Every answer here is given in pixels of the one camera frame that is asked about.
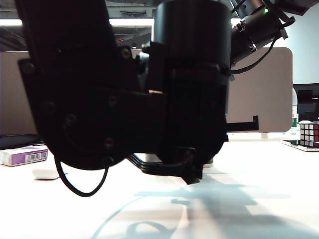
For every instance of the black flat keyboard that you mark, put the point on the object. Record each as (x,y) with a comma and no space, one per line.
(15,142)

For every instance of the ceiling strip light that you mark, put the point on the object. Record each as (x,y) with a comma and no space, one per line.
(129,22)

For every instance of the rubik's cube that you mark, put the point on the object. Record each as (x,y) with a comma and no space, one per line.
(309,132)

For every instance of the white earphone case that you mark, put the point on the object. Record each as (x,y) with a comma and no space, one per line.
(46,174)

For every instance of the green label water bottle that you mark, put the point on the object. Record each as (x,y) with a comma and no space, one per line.
(294,122)

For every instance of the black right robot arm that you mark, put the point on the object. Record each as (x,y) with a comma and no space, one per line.
(261,27)

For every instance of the brown desk partition panel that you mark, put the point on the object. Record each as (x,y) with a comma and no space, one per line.
(261,87)

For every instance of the white purple barcode box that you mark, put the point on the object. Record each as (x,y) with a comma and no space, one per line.
(15,156)

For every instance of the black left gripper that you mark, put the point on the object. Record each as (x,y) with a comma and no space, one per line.
(197,112)

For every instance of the white partition foot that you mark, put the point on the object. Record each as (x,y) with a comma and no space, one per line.
(264,135)

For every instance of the black smartphone white case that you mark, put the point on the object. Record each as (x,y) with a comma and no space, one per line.
(307,149)

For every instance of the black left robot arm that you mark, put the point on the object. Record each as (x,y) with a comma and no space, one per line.
(74,87)

